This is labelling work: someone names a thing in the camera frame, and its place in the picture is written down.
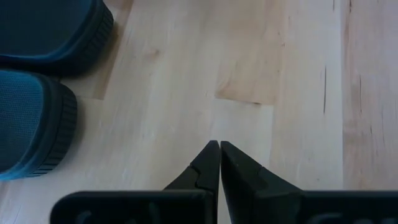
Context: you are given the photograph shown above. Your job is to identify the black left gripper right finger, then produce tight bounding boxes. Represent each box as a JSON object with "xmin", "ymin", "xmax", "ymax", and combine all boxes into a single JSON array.
[{"xmin": 220, "ymin": 141, "xmax": 398, "ymax": 224}]

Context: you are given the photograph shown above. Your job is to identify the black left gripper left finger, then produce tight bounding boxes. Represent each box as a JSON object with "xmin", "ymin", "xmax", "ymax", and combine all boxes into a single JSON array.
[{"xmin": 49, "ymin": 139, "xmax": 221, "ymax": 224}]

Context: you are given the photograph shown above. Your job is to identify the black rubber slide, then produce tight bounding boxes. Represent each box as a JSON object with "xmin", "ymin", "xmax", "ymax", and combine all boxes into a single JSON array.
[
  {"xmin": 0, "ymin": 0, "xmax": 114, "ymax": 77},
  {"xmin": 0, "ymin": 68, "xmax": 78, "ymax": 182}
]

